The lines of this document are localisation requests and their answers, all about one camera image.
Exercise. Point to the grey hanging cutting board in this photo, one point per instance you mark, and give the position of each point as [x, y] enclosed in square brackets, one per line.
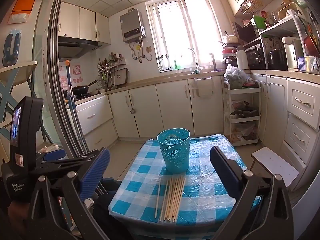
[121, 76]

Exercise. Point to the white casserole pot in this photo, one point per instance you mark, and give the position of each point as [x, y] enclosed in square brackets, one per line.
[230, 39]

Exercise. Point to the small white stool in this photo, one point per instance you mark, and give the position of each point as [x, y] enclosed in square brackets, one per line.
[275, 165]

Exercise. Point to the red paper wall decals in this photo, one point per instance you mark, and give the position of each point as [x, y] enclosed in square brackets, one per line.
[76, 72]

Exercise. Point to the aluminium sliding door frame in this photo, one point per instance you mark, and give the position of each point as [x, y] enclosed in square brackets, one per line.
[53, 67]

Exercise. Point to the white base cabinets under sink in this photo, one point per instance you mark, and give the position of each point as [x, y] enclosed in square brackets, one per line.
[170, 105]

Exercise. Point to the orange paper bag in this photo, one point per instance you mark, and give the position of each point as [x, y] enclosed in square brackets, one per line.
[23, 2]

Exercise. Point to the black slim faucet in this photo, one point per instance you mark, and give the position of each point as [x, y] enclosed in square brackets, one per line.
[213, 61]

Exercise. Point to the pot with glass lid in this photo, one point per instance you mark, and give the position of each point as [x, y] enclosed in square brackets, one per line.
[247, 111]

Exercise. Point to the silver electric kettle pot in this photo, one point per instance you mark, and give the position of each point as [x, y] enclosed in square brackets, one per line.
[291, 53]

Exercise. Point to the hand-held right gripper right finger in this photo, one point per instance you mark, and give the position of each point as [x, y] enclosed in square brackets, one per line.
[225, 172]

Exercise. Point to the wall utensil rack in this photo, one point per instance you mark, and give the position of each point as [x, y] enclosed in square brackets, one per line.
[108, 66]

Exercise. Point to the green dish cloth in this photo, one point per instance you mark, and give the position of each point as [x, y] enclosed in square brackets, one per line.
[196, 72]

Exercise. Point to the white countertop shelf rack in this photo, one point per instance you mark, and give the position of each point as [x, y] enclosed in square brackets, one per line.
[282, 26]

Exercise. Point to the bunch of wooden chopsticks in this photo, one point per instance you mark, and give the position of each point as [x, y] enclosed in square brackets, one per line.
[172, 200]

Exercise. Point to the teal plastic cutout basket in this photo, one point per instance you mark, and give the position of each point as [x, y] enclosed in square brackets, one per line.
[173, 152]

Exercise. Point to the beige wall socket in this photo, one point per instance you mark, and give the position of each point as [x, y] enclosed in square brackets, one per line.
[148, 49]

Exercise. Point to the white thermos jug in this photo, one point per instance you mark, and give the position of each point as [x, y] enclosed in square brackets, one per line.
[242, 60]

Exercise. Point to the white rolling cart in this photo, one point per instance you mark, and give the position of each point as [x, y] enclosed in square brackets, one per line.
[257, 105]

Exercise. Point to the blue yellow packet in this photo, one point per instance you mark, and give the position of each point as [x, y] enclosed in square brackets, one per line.
[308, 63]

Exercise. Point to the white door-hung bag holder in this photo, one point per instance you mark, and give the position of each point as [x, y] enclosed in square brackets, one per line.
[202, 90]

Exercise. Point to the plastic bag of vegetables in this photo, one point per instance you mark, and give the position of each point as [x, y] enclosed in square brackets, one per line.
[233, 77]

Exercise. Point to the stack of pots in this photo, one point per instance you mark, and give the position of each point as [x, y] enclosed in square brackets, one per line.
[228, 55]

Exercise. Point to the green cutting board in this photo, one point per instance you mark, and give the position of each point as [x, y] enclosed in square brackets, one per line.
[260, 22]

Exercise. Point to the blue white checkered tablecloth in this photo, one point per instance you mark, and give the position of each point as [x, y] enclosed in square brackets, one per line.
[200, 192]

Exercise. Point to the black cooking pot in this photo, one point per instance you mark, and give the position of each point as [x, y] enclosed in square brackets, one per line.
[277, 60]

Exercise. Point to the black range hood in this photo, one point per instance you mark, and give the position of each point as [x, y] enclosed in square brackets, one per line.
[75, 46]

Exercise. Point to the black toaster oven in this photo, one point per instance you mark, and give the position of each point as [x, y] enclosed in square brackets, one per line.
[255, 57]

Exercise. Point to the white base cabinets with drawers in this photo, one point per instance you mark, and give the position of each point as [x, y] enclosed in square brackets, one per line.
[300, 120]

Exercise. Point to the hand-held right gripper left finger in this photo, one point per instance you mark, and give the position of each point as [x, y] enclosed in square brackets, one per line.
[96, 170]

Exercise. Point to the white base cabinet with stove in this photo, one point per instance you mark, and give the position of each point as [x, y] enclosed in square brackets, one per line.
[92, 120]

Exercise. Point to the green dish soap bottle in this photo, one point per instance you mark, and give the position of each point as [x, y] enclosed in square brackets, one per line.
[177, 64]

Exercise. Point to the white wall cabinets beside hood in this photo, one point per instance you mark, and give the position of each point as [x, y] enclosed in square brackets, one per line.
[85, 22]

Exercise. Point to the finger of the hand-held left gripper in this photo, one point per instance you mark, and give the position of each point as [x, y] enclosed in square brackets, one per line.
[55, 154]
[75, 160]

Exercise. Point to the red pan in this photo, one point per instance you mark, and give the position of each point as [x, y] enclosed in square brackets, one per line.
[312, 46]

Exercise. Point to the grey gas water heater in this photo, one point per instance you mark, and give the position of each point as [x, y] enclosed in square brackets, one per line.
[132, 27]

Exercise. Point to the chrome sink faucet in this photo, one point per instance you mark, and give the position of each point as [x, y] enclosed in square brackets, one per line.
[197, 60]

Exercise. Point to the kitchen window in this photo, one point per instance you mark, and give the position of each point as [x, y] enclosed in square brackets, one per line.
[175, 30]

